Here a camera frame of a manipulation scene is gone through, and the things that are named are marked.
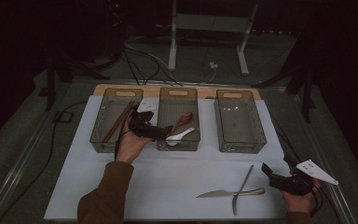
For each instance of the metal fork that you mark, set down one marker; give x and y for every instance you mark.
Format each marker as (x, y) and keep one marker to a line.
(241, 188)

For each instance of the white ceramic spoon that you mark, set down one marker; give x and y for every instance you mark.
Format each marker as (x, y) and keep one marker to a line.
(181, 135)

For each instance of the smoky clear plastic bin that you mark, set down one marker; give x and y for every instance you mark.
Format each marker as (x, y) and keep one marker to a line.
(105, 124)
(239, 124)
(177, 105)

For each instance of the person's left hand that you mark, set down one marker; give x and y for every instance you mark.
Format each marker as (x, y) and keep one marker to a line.
(130, 146)

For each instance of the person's right hand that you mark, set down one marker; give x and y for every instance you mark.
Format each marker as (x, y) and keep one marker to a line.
(301, 203)

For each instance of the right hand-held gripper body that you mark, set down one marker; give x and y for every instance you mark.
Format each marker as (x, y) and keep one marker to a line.
(298, 185)

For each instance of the metal knife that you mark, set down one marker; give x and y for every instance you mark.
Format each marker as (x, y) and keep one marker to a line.
(214, 193)

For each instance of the black tripod stand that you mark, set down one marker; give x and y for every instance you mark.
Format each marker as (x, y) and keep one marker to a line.
(50, 90)
(307, 102)

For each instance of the dark equipment stand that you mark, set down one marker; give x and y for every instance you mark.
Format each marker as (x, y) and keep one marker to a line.
(115, 31)

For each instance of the brown wooden spoon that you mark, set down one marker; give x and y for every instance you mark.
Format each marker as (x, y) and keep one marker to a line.
(185, 118)

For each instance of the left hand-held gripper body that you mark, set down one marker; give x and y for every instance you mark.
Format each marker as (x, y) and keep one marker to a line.
(143, 129)

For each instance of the white power adapter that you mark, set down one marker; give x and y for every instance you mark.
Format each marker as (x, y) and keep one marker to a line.
(213, 65)

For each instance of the white metal stand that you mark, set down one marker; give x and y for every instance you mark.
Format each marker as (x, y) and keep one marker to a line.
(172, 46)

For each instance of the white table mat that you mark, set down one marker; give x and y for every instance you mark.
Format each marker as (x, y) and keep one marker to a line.
(167, 193)

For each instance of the brown wooden chopstick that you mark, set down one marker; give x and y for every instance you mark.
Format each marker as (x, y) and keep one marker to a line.
(118, 121)

